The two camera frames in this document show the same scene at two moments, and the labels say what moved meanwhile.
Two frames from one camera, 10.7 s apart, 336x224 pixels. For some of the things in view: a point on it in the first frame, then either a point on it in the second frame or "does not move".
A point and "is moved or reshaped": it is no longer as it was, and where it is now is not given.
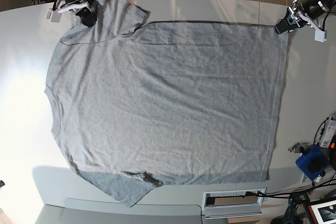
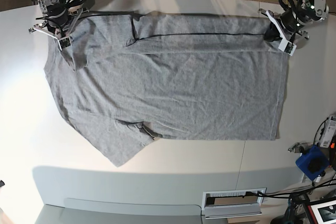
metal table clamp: (300, 148) does not move
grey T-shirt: (138, 104) is moved or reshaped
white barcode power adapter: (329, 132) does not move
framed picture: (324, 213) does not move
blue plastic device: (313, 163) does not move
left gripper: (84, 4) → (61, 23)
